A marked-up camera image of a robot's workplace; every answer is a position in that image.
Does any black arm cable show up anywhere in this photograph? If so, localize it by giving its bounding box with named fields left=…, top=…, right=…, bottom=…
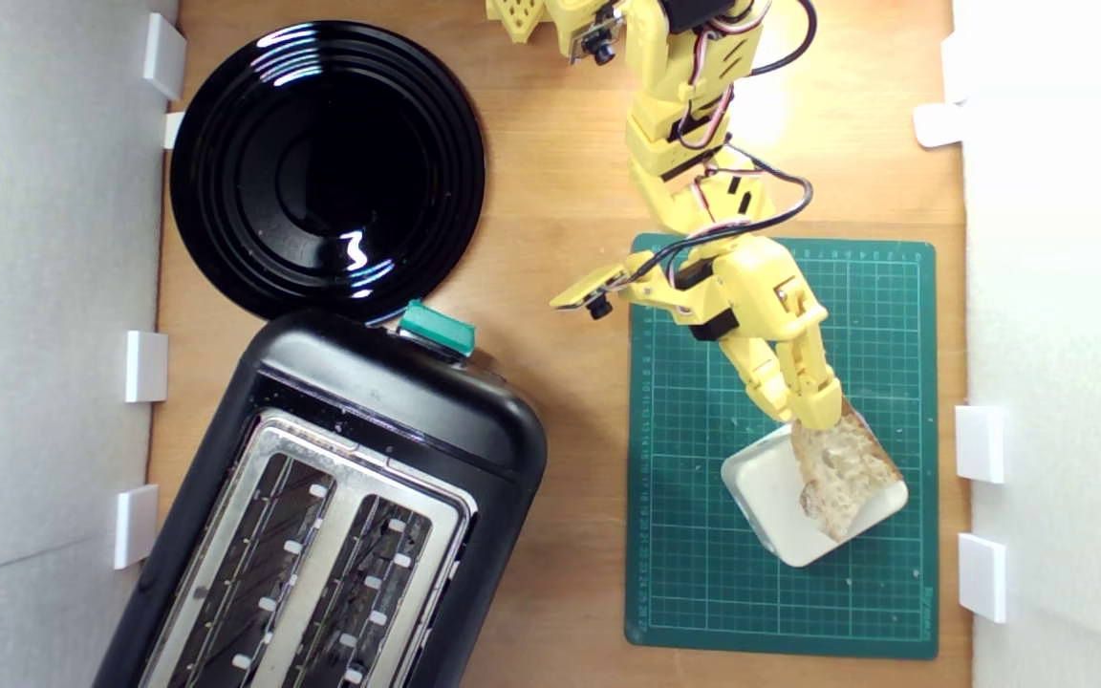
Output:
left=608, top=0, right=817, bottom=288

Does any white block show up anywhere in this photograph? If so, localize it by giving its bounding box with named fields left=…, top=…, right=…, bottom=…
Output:
left=721, top=420, right=910, bottom=569

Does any yellow gripper camera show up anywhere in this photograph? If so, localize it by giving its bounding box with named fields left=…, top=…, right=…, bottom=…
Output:
left=550, top=266, right=628, bottom=321

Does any black two-slot toaster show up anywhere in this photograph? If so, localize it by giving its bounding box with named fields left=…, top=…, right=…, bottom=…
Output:
left=92, top=308, right=550, bottom=688

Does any green cutting mat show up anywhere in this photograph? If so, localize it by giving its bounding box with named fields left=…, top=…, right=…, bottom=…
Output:
left=624, top=234, right=940, bottom=660

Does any black plate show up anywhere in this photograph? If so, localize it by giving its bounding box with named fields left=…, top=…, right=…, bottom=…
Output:
left=169, top=19, right=486, bottom=324

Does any brown bread slice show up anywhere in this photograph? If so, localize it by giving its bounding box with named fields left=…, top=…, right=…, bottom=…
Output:
left=789, top=397, right=903, bottom=543

